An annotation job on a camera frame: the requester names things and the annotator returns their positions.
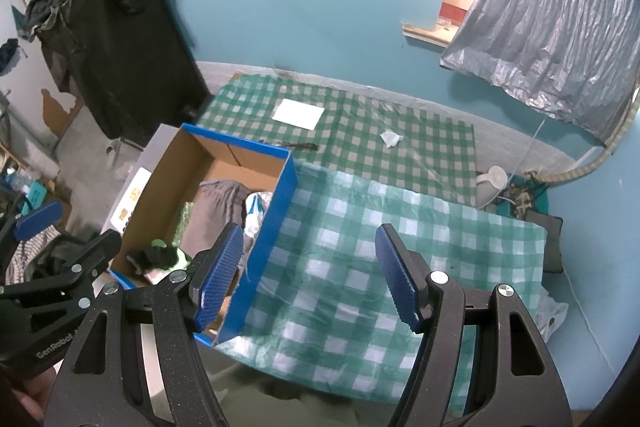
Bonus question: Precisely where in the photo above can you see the small teal box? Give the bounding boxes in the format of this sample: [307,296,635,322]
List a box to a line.
[27,184,51,208]

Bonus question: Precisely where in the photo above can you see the green sparkly scouring cloth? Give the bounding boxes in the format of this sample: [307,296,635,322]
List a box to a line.
[176,202,196,248]

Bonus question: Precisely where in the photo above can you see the dark thin stick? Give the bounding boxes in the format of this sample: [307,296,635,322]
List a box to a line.
[260,141,318,152]

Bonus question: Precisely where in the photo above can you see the white blue printed plastic bag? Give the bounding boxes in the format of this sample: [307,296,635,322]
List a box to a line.
[244,191,275,238]

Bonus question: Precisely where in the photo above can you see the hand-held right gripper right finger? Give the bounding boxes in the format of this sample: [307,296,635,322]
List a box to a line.
[375,223,573,427]

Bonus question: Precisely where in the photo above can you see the patterned fabric strip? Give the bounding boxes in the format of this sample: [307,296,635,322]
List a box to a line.
[530,89,640,182]

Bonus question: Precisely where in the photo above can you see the light green checked tablecloth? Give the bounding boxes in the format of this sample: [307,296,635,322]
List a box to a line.
[210,162,548,415]

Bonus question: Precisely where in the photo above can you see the white cable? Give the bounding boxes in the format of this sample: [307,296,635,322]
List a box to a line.
[520,119,546,172]

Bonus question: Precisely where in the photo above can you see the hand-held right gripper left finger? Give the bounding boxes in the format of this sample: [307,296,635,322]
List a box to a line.
[42,222,246,427]

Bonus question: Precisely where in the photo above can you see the striped grey white cloth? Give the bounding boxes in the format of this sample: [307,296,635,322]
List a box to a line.
[5,224,63,285]

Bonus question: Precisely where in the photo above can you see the black sock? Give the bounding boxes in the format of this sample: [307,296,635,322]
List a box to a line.
[126,244,183,273]

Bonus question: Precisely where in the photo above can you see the olive green trousers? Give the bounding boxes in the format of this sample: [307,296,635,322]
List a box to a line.
[202,347,401,427]

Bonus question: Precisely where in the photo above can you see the black cushion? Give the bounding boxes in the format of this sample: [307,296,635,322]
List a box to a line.
[522,209,565,275]

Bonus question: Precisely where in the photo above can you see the white paper sheet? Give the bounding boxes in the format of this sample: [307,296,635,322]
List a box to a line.
[272,98,325,130]

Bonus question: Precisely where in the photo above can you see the dark green checked cloth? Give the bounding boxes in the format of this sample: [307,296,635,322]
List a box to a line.
[197,74,476,210]

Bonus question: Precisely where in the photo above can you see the long grey sock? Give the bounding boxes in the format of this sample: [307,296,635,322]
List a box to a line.
[187,179,253,258]

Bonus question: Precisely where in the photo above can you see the black hanging garments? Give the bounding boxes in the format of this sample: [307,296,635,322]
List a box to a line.
[22,0,211,148]

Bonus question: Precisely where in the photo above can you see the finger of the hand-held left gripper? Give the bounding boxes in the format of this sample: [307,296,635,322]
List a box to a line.
[0,201,63,245]
[2,230,123,310]

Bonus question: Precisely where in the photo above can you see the dark blue hanging garment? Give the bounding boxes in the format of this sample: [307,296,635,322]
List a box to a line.
[0,38,21,75]

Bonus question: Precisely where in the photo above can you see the blue cardboard box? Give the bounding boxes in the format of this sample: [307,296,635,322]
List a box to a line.
[107,123,299,348]

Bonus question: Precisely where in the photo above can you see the lime green cloth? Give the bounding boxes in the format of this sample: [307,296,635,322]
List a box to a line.
[152,238,193,270]

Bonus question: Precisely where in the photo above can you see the grey mattress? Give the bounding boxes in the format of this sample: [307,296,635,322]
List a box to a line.
[195,61,608,178]

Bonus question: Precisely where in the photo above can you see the patterned teal cloth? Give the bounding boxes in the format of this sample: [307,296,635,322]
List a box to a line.
[500,177,551,215]

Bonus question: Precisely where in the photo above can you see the grey crinkled curtain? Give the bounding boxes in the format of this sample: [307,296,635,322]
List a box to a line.
[440,0,640,142]

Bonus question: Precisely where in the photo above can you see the white kettle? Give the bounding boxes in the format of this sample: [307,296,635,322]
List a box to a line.
[475,165,508,208]

